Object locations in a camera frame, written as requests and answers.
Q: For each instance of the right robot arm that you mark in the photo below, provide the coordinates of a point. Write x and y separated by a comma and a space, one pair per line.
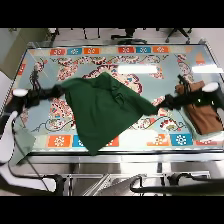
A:
210, 87

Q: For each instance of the black office chair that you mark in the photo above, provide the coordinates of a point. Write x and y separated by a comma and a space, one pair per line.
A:
178, 33
128, 34

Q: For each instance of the brown garment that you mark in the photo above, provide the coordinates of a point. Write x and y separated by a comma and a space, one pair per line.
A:
204, 116

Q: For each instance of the dark green shirt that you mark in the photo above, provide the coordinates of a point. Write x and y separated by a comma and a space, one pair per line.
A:
103, 110

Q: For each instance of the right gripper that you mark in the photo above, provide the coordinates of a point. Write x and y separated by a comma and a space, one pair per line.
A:
168, 102

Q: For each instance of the pale green garment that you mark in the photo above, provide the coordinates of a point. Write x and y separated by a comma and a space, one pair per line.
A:
25, 143

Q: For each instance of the silver frame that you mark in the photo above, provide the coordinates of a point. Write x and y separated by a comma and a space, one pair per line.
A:
110, 160

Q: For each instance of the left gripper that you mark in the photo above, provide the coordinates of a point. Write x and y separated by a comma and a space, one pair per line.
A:
56, 92

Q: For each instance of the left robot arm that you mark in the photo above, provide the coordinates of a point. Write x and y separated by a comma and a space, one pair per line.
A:
7, 140

